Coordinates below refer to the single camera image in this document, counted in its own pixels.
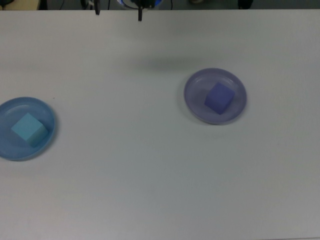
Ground purple cube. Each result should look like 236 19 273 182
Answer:
204 81 236 116

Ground cyan cube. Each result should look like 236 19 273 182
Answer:
10 112 49 149

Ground white blue round object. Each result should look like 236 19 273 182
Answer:
116 0 165 8

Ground purple plate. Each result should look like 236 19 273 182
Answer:
183 67 248 126

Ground blue plate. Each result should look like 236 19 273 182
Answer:
0 96 56 162

